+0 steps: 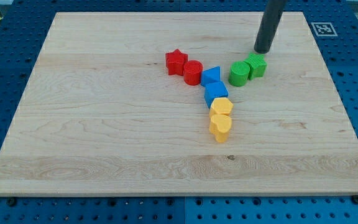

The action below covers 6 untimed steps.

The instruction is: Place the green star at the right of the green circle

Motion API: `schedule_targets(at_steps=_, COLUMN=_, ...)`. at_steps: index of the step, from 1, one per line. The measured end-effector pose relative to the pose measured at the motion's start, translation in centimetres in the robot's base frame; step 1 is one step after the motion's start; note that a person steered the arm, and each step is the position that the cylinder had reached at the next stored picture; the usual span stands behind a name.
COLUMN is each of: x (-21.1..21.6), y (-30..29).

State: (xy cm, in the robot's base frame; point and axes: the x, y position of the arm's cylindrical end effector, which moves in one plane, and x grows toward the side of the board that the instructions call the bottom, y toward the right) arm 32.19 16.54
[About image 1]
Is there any green star block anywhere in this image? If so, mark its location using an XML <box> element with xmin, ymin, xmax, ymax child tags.
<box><xmin>244</xmin><ymin>53</ymin><xmax>267</xmax><ymax>80</ymax></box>

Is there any red star block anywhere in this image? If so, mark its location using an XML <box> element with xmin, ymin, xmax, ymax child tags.
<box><xmin>165</xmin><ymin>49</ymin><xmax>188</xmax><ymax>76</ymax></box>

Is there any yellow hexagon block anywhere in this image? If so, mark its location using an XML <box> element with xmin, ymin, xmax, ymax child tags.
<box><xmin>209</xmin><ymin>97</ymin><xmax>234</xmax><ymax>117</ymax></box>

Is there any yellow heart block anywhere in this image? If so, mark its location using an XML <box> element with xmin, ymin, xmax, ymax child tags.
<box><xmin>209</xmin><ymin>114</ymin><xmax>232</xmax><ymax>143</ymax></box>

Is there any red cylinder block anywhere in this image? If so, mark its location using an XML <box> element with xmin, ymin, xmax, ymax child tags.
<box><xmin>183</xmin><ymin>60</ymin><xmax>203</xmax><ymax>85</ymax></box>

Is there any blue cube block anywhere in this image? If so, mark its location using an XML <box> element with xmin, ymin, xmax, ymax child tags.
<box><xmin>204</xmin><ymin>81</ymin><xmax>229</xmax><ymax>108</ymax></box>

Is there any blue triangle block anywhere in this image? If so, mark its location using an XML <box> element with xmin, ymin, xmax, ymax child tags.
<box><xmin>201</xmin><ymin>66</ymin><xmax>221</xmax><ymax>86</ymax></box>

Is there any green cylinder block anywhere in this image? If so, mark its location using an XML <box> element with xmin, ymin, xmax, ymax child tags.
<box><xmin>228</xmin><ymin>61</ymin><xmax>250</xmax><ymax>87</ymax></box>

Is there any light wooden board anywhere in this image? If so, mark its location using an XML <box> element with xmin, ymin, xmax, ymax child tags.
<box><xmin>0</xmin><ymin>12</ymin><xmax>358</xmax><ymax>197</ymax></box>

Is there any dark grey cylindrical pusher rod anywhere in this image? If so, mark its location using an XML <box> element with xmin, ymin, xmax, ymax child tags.
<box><xmin>254</xmin><ymin>0</ymin><xmax>287</xmax><ymax>54</ymax></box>

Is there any white fiducial marker tag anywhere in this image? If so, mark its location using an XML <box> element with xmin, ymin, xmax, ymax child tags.
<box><xmin>311</xmin><ymin>22</ymin><xmax>337</xmax><ymax>37</ymax></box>

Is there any black bolt front left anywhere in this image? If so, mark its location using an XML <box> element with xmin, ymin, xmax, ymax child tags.
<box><xmin>6</xmin><ymin>197</ymin><xmax>17</xmax><ymax>207</ymax></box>

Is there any black bolt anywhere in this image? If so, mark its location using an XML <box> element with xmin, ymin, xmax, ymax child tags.
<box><xmin>351</xmin><ymin>195</ymin><xmax>358</xmax><ymax>205</ymax></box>
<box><xmin>6</xmin><ymin>197</ymin><xmax>17</xmax><ymax>207</ymax></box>

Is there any black bolt front right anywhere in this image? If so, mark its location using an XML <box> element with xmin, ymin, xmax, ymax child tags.
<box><xmin>351</xmin><ymin>195</ymin><xmax>358</xmax><ymax>205</ymax></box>

